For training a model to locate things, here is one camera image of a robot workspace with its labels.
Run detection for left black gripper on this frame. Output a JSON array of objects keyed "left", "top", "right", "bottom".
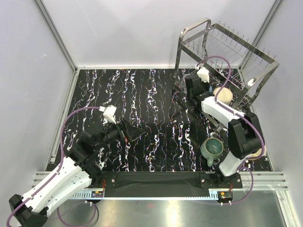
[{"left": 94, "top": 118, "right": 145, "bottom": 151}]

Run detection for teal ceramic mug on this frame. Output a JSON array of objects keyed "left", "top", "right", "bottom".
[{"left": 200, "top": 137, "right": 223, "bottom": 167}]

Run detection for white floral mug green inside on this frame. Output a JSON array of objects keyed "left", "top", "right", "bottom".
[{"left": 217, "top": 87, "right": 233, "bottom": 105}]

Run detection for yellow cup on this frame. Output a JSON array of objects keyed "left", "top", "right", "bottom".
[{"left": 249, "top": 147, "right": 267, "bottom": 161}]

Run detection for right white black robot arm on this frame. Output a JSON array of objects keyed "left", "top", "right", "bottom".
[{"left": 185, "top": 74, "right": 265, "bottom": 188}]

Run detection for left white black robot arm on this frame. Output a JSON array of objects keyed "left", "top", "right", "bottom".
[{"left": 9, "top": 119, "right": 145, "bottom": 227}]

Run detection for steel two-tier dish rack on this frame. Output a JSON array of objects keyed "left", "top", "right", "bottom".
[{"left": 170, "top": 17, "right": 279, "bottom": 131}]

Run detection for black marble pattern mat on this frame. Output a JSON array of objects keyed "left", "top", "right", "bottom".
[{"left": 63, "top": 69, "right": 229, "bottom": 172}]

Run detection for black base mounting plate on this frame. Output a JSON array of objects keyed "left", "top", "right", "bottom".
[{"left": 102, "top": 172, "right": 242, "bottom": 199}]

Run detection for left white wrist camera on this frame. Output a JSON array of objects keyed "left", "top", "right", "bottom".
[{"left": 103, "top": 105, "right": 117, "bottom": 124}]

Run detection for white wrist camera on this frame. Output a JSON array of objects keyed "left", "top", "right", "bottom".
[
  {"left": 103, "top": 105, "right": 117, "bottom": 124},
  {"left": 196, "top": 67, "right": 210, "bottom": 83}
]

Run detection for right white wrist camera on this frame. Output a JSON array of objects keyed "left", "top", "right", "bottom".
[{"left": 196, "top": 67, "right": 210, "bottom": 83}]

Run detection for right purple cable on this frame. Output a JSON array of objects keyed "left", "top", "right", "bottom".
[{"left": 196, "top": 55, "right": 265, "bottom": 157}]

